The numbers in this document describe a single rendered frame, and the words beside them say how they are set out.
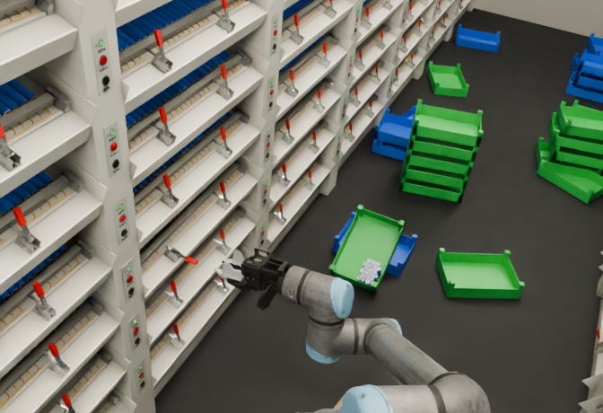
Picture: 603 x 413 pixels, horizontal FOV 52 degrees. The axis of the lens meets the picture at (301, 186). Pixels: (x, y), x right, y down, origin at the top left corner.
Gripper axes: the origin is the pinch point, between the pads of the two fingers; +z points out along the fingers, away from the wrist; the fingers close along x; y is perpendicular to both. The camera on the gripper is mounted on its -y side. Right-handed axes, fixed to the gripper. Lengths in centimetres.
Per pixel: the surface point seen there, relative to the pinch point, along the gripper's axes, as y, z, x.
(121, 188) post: 36.6, 8.2, 20.0
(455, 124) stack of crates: -30, -25, -157
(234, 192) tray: -0.5, 16.7, -33.1
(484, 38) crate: -57, 1, -345
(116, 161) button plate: 44.6, 6.4, 21.3
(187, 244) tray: -1.1, 15.8, -5.7
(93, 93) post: 62, 4, 24
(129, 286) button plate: 7.0, 12.6, 21.5
